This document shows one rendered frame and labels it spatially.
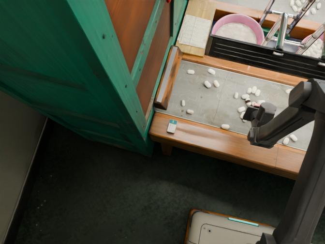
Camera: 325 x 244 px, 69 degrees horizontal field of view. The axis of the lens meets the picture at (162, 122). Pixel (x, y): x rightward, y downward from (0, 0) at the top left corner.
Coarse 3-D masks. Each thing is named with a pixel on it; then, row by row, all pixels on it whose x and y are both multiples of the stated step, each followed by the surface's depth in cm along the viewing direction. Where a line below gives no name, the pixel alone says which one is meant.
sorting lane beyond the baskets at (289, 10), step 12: (216, 0) 130; (228, 0) 130; (240, 0) 130; (252, 0) 130; (264, 0) 129; (276, 0) 129; (288, 0) 129; (300, 0) 129; (324, 0) 128; (288, 12) 127; (324, 12) 126
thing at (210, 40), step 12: (216, 36) 82; (216, 48) 84; (228, 48) 84; (240, 48) 82; (252, 48) 81; (264, 48) 81; (228, 60) 87; (240, 60) 85; (252, 60) 84; (264, 60) 83; (276, 60) 82; (288, 60) 81; (300, 60) 80; (312, 60) 79; (288, 72) 84; (300, 72) 83; (312, 72) 82; (324, 72) 81
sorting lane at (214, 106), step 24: (216, 72) 119; (192, 96) 116; (216, 96) 116; (240, 96) 115; (264, 96) 115; (288, 96) 115; (192, 120) 113; (216, 120) 113; (240, 120) 112; (288, 144) 109
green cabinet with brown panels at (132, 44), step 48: (0, 0) 33; (48, 0) 27; (96, 0) 32; (144, 0) 57; (0, 48) 51; (48, 48) 44; (96, 48) 36; (144, 48) 64; (48, 96) 83; (96, 96) 60; (144, 96) 88
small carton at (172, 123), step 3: (171, 120) 109; (174, 120) 109; (171, 123) 108; (174, 123) 108; (168, 126) 108; (171, 126) 108; (174, 126) 108; (168, 129) 108; (171, 129) 108; (174, 129) 108; (168, 132) 109; (171, 132) 107; (174, 132) 107
